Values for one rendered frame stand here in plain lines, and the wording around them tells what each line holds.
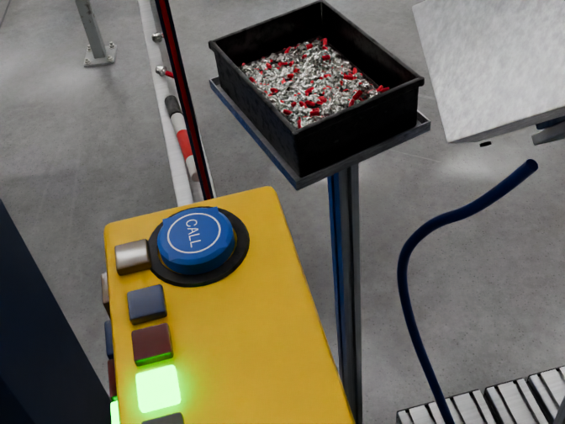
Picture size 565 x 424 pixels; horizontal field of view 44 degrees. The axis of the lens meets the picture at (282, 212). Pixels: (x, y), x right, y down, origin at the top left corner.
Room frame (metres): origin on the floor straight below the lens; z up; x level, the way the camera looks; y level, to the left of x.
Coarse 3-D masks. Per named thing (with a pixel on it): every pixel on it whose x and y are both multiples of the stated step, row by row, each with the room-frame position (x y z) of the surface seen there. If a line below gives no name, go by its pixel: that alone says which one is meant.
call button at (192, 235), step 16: (176, 224) 0.26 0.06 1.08; (192, 224) 0.25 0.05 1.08; (208, 224) 0.25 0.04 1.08; (224, 224) 0.25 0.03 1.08; (160, 240) 0.25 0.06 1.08; (176, 240) 0.24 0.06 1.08; (192, 240) 0.24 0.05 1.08; (208, 240) 0.24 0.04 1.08; (224, 240) 0.24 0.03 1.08; (176, 256) 0.23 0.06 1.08; (192, 256) 0.23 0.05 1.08; (208, 256) 0.23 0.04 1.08; (224, 256) 0.23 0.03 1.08; (192, 272) 0.23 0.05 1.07
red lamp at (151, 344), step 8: (144, 328) 0.20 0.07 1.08; (152, 328) 0.19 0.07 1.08; (160, 328) 0.19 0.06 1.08; (168, 328) 0.19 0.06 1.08; (136, 336) 0.19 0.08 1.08; (144, 336) 0.19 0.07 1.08; (152, 336) 0.19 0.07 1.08; (160, 336) 0.19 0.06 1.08; (168, 336) 0.19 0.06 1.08; (136, 344) 0.19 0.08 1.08; (144, 344) 0.19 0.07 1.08; (152, 344) 0.19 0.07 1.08; (160, 344) 0.18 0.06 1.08; (168, 344) 0.18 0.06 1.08; (136, 352) 0.18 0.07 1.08; (144, 352) 0.18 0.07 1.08; (152, 352) 0.18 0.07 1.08; (160, 352) 0.18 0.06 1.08; (168, 352) 0.18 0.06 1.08; (136, 360) 0.18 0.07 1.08; (144, 360) 0.18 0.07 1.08; (152, 360) 0.18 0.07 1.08; (160, 360) 0.18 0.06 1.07
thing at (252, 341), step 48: (240, 192) 0.29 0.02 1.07; (240, 240) 0.25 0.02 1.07; (288, 240) 0.24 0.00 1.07; (192, 288) 0.22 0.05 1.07; (240, 288) 0.22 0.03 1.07; (288, 288) 0.21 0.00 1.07; (192, 336) 0.19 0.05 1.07; (240, 336) 0.19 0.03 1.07; (288, 336) 0.18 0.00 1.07; (192, 384) 0.17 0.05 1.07; (240, 384) 0.16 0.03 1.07; (288, 384) 0.16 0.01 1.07; (336, 384) 0.16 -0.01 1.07
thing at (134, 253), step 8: (144, 240) 0.25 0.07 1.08; (120, 248) 0.25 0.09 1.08; (128, 248) 0.25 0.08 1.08; (136, 248) 0.25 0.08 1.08; (144, 248) 0.25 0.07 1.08; (120, 256) 0.24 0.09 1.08; (128, 256) 0.24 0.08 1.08; (136, 256) 0.24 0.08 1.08; (144, 256) 0.24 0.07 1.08; (120, 264) 0.24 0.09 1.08; (128, 264) 0.24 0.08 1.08; (136, 264) 0.24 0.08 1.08; (144, 264) 0.24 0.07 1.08; (120, 272) 0.23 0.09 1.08; (128, 272) 0.23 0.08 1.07
